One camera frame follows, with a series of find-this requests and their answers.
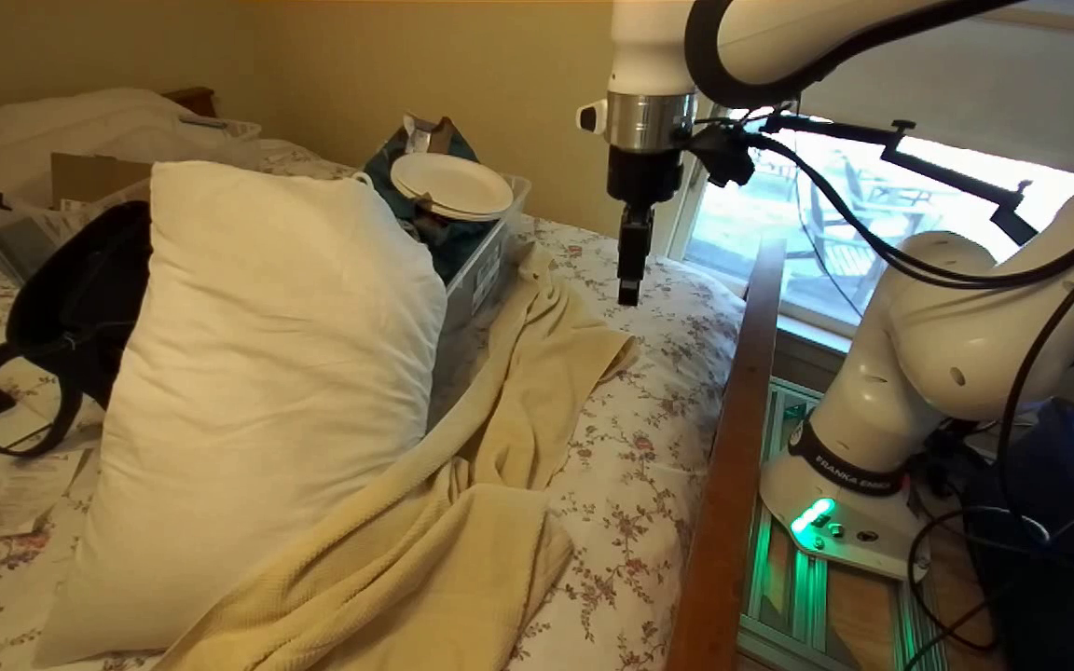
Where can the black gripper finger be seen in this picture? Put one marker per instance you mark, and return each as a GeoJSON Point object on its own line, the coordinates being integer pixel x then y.
{"type": "Point", "coordinates": [641, 248]}
{"type": "Point", "coordinates": [629, 254]}

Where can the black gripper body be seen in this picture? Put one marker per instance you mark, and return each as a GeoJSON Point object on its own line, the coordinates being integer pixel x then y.
{"type": "Point", "coordinates": [639, 171]}

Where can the cream fleece blanket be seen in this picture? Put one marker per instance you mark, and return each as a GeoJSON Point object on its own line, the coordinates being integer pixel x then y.
{"type": "Point", "coordinates": [438, 560]}

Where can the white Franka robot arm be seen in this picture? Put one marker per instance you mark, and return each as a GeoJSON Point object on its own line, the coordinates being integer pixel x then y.
{"type": "Point", "coordinates": [932, 335]}

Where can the bright window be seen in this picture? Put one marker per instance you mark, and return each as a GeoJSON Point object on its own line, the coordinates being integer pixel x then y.
{"type": "Point", "coordinates": [748, 225]}

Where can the white plate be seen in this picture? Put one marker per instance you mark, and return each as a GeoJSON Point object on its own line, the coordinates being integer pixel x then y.
{"type": "Point", "coordinates": [448, 185]}

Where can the floral bed sheet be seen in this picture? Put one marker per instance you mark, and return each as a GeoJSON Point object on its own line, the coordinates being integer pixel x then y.
{"type": "Point", "coordinates": [635, 495]}

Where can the brown wooden footboard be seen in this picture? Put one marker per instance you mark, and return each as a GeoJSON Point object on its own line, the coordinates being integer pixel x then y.
{"type": "Point", "coordinates": [723, 495]}

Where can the green lit robot stand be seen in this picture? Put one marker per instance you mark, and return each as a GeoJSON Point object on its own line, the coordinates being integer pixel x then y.
{"type": "Point", "coordinates": [810, 596]}

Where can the large white pillow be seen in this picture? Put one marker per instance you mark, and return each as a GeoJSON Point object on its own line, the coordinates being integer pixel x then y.
{"type": "Point", "coordinates": [249, 397]}

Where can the dark wooden headboard piece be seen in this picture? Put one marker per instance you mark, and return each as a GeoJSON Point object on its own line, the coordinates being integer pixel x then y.
{"type": "Point", "coordinates": [194, 99]}

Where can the dark computer tower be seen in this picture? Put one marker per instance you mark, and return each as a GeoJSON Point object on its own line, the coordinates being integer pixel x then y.
{"type": "Point", "coordinates": [1059, 560]}

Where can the brown cardboard piece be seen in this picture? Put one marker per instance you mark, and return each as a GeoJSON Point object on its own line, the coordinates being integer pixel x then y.
{"type": "Point", "coordinates": [90, 171]}

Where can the white bedding pile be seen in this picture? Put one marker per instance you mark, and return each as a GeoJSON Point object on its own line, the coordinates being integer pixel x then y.
{"type": "Point", "coordinates": [63, 125]}

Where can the grey book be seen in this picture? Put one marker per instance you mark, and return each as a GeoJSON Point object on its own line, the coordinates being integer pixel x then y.
{"type": "Point", "coordinates": [28, 235]}

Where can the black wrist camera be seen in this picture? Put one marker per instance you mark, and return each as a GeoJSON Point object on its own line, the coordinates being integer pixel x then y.
{"type": "Point", "coordinates": [719, 153]}

